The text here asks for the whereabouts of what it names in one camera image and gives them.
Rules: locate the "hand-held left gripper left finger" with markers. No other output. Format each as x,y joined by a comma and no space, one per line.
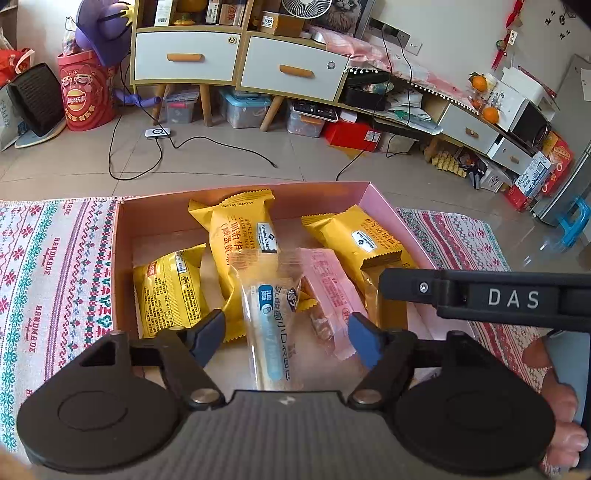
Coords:
207,339

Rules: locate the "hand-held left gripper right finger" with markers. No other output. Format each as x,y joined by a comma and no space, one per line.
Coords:
364,341

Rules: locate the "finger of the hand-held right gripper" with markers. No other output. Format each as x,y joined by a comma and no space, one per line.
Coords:
406,286

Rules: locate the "yellow snack packet red label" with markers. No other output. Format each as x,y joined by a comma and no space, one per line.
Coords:
166,290

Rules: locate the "yellow snack packet blue emblem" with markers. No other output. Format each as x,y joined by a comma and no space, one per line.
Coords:
360,240

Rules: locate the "pink clear cake packet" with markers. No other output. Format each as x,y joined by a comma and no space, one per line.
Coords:
328,286

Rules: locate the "clear blue bread packet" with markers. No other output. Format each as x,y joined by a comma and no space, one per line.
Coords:
272,323

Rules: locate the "long yellow snack packet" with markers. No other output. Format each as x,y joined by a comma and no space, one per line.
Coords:
231,230

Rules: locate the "pink cardboard box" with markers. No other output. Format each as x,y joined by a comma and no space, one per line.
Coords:
161,221

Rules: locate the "person's right hand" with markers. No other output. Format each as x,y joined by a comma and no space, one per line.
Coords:
561,438

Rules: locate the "blue plastic stool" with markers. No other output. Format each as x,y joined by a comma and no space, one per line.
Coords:
575,221

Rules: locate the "red printed carton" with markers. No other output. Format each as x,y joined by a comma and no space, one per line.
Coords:
558,161

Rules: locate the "red flat box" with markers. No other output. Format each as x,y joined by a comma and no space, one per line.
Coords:
351,136

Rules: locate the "long low wooden stand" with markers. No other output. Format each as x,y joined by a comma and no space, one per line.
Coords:
466,131

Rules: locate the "grey fridge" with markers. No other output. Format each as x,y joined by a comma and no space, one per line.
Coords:
572,138

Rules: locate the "patterned woven mat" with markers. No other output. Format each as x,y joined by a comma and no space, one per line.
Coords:
46,277

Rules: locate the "white microwave oven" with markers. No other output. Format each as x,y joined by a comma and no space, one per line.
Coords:
531,124

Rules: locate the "orange fruit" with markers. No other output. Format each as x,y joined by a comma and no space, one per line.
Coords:
491,115
479,82

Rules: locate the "clear storage box black lid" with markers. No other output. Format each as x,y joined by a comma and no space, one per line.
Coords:
309,124

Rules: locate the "white flat device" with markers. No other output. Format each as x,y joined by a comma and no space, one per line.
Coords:
159,133

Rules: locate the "clear storage box blue lid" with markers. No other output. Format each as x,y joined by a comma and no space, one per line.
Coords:
244,115

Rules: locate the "clear storage box grey lid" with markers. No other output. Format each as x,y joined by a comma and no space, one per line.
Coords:
180,110

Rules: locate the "pink floral cloth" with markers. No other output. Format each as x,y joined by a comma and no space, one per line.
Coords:
369,50

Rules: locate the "low cabinet white drawer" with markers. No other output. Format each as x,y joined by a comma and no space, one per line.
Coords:
291,69

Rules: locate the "red round bucket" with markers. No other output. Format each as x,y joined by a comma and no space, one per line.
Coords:
83,97

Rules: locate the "framed cat picture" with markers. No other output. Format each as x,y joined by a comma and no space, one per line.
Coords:
346,11

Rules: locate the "tall shelf cabinet white drawer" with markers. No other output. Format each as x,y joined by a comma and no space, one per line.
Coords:
184,57

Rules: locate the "small cardboard box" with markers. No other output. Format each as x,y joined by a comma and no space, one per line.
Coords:
284,24

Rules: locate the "black mesh basket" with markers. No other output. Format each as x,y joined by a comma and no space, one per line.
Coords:
37,99

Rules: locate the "white desk fan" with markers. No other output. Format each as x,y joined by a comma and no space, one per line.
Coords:
307,7

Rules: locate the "white paper bag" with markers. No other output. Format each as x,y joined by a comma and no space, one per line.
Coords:
7,120

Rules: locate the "yellow fruit ornament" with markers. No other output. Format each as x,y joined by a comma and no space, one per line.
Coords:
187,18

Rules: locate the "purple plush toy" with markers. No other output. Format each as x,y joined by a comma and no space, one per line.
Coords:
101,32

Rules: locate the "white carton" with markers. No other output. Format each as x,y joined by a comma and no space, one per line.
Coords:
165,11

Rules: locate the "red plastic bag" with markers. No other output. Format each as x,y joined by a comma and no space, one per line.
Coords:
11,64

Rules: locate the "grey wall socket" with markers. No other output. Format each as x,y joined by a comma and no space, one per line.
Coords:
403,38
415,45

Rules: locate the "red wall hanging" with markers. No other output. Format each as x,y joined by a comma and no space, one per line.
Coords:
508,23

